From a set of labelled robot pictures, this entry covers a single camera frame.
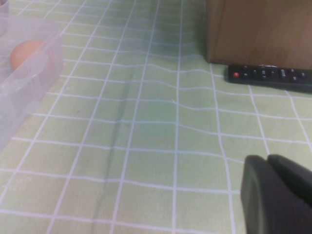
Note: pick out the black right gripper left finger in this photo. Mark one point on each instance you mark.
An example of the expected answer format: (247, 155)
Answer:
(256, 200)

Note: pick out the green checkered tablecloth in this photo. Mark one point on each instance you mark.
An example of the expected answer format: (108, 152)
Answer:
(146, 146)

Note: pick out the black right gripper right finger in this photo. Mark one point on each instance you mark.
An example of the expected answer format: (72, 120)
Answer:
(295, 190)

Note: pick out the brown egg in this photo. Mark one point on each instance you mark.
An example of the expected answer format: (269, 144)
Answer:
(23, 52)

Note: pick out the brown cardboard box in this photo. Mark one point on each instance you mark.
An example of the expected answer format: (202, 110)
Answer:
(263, 31)

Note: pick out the transparent plastic egg box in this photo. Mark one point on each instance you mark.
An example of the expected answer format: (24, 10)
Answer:
(29, 92)

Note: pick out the black remote control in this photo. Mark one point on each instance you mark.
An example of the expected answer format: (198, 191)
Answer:
(268, 78)

